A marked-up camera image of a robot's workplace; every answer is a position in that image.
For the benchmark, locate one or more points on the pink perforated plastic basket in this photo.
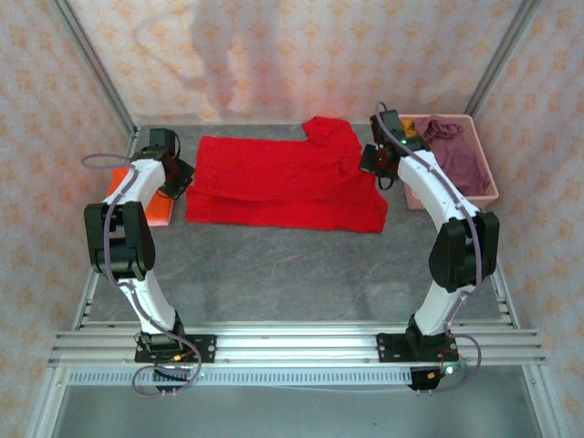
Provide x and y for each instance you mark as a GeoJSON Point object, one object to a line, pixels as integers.
{"type": "Point", "coordinates": [456, 201]}

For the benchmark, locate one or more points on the red t-shirt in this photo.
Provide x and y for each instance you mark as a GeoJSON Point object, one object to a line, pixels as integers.
{"type": "Point", "coordinates": [283, 182]}

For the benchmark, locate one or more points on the left black-white robot arm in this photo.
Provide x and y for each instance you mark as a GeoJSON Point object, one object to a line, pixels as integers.
{"type": "Point", "coordinates": [137, 255]}

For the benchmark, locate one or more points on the right black-white robot arm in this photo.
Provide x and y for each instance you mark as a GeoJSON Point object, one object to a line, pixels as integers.
{"type": "Point", "coordinates": [456, 246]}

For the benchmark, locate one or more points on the mustard yellow t-shirt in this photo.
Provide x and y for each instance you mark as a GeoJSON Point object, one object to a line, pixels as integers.
{"type": "Point", "coordinates": [408, 128]}

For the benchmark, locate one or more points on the folded pink t-shirt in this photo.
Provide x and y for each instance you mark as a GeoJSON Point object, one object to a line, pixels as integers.
{"type": "Point", "coordinates": [159, 225]}

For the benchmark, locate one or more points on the aluminium frame post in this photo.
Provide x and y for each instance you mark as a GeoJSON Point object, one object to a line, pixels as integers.
{"type": "Point", "coordinates": [497, 64]}
{"type": "Point", "coordinates": [96, 68]}

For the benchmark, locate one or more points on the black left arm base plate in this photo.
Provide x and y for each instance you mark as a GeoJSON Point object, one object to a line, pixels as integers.
{"type": "Point", "coordinates": [205, 349]}

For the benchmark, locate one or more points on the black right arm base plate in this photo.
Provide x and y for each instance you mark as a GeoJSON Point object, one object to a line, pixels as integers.
{"type": "Point", "coordinates": [390, 349]}

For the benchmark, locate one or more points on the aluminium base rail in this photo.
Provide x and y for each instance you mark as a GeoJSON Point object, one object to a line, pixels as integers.
{"type": "Point", "coordinates": [296, 347]}

